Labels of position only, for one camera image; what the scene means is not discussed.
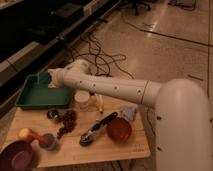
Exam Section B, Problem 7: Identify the green plastic tray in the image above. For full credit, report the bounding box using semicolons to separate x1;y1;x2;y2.
15;74;73;110

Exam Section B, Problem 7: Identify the black ice cream scoop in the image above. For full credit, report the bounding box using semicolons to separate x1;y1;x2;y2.
79;112;118;147

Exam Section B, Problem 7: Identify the dark shelf unit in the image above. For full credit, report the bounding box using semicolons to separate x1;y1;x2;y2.
0;0;119;108

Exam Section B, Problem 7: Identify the white round jar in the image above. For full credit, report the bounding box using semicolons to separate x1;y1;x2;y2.
74;91;90;109

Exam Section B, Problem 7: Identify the brown grape bunch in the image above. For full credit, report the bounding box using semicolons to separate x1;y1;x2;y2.
57;110;77;139

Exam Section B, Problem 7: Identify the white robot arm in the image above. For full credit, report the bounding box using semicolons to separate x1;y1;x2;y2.
48;59;213;171

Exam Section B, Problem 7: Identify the small dark metal cup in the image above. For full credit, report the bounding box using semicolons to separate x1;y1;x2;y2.
46;109;61;122

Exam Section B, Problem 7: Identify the orange bowl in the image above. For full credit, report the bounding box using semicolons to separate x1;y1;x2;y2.
106;117;132;143

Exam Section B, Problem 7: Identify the small grey cup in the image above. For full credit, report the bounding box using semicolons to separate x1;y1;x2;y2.
39;133;57;151

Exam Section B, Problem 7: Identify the yellow handled brush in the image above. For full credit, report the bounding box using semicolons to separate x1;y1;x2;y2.
91;93;104;113

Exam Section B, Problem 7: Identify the wooden board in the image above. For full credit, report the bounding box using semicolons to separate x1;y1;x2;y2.
3;96;150;168

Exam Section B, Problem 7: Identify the teal sponge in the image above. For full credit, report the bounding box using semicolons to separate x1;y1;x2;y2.
37;72;51;84

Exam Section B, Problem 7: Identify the office chair base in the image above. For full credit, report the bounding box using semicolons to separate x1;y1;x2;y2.
119;0;151;16

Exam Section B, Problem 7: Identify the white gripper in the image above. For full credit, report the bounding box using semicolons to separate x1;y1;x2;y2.
47;69;60;88

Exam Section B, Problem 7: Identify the grey crumpled cloth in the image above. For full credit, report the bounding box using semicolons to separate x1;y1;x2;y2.
120;106;137;122

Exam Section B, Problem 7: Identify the purple bowl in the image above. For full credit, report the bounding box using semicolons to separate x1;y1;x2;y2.
0;140;33;171

